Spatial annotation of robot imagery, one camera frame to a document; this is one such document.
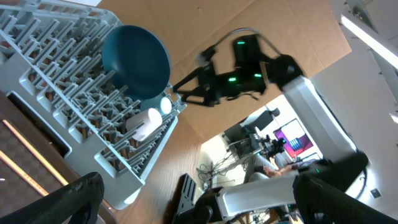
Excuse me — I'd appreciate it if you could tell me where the background monitor screen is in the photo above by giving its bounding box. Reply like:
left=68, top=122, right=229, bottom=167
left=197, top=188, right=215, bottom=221
left=273, top=118, right=313, bottom=158

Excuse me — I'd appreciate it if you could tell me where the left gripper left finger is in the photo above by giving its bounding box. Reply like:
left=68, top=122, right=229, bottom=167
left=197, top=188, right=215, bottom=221
left=1, top=172, right=104, bottom=224

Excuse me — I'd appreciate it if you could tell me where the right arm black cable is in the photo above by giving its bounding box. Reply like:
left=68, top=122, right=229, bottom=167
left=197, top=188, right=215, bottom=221
left=211, top=27, right=282, bottom=57

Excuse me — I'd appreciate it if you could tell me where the brown serving tray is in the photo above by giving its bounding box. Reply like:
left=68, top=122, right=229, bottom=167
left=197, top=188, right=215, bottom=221
left=0, top=90, right=119, bottom=224

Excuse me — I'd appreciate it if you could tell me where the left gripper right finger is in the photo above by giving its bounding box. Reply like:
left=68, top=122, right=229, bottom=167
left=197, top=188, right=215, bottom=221
left=293, top=174, right=397, bottom=224

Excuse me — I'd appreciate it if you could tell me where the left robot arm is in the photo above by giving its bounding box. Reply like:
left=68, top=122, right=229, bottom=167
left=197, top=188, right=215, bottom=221
left=1, top=166, right=396, bottom=223

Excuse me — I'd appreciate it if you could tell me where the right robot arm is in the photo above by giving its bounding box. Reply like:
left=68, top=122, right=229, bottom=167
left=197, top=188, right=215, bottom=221
left=173, top=27, right=369, bottom=191

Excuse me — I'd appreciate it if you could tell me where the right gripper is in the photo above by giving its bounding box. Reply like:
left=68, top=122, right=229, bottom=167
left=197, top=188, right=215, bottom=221
left=173, top=62, right=236, bottom=106

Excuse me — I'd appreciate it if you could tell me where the left wooden chopstick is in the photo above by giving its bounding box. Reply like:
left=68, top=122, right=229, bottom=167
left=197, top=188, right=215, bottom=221
left=2, top=119, right=69, bottom=185

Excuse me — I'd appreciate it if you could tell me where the dark blue plate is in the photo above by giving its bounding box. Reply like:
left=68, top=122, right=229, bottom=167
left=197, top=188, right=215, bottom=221
left=101, top=25, right=171, bottom=100

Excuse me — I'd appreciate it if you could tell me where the grey dishwasher rack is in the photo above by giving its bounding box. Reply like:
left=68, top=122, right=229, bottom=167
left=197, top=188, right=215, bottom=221
left=1, top=1, right=185, bottom=210

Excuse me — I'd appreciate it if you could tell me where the pink cup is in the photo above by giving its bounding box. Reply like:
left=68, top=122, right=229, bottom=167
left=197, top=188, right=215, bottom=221
left=126, top=108, right=163, bottom=141

